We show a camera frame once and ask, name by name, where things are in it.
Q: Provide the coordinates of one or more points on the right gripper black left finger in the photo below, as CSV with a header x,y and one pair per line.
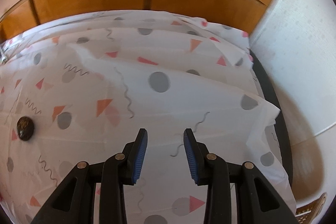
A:
x,y
73,200

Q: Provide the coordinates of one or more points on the dark brown passion fruit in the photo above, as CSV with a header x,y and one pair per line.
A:
x,y
25,128

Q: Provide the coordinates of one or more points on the white patterned tablecloth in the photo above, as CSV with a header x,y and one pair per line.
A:
x,y
90,82

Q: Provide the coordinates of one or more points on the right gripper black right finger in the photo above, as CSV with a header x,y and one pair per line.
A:
x,y
257,201

